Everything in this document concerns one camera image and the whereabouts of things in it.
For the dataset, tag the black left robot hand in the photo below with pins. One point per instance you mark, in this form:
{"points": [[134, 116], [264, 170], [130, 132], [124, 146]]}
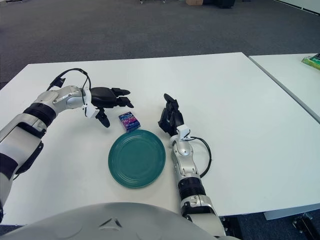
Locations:
{"points": [[102, 97]]}

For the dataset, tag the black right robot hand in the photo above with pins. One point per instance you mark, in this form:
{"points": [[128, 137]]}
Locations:
{"points": [[172, 118]]}

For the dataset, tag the blue purple gum pack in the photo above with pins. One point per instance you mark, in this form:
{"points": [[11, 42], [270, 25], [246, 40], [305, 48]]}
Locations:
{"points": [[128, 121]]}

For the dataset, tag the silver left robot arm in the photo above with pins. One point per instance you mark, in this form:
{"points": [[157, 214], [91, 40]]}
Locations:
{"points": [[62, 97]]}

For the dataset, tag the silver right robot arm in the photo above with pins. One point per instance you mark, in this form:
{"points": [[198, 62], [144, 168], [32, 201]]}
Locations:
{"points": [[186, 160]]}

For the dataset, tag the teal green round plate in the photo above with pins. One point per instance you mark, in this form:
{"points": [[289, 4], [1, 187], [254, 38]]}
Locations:
{"points": [[137, 158]]}

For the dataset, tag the wheeled chair base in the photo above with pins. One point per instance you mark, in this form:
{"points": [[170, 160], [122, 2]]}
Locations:
{"points": [[142, 1]]}

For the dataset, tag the brown cardboard box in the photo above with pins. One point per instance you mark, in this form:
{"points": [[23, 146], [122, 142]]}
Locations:
{"points": [[194, 2]]}

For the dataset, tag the black bulky floor object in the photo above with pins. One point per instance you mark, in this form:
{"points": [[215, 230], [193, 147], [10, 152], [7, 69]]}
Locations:
{"points": [[218, 3]]}

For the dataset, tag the grey robot torso shell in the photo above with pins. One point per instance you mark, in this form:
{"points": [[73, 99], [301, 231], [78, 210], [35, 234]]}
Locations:
{"points": [[75, 225]]}

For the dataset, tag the green cardboard box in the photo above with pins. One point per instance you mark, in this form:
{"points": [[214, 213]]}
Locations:
{"points": [[312, 62]]}

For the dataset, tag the black metal caster foot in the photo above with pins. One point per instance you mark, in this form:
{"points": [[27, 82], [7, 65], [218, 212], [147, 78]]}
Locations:
{"points": [[305, 223]]}

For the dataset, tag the black metal stand frame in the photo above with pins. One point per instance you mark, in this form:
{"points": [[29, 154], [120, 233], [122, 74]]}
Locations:
{"points": [[231, 228]]}

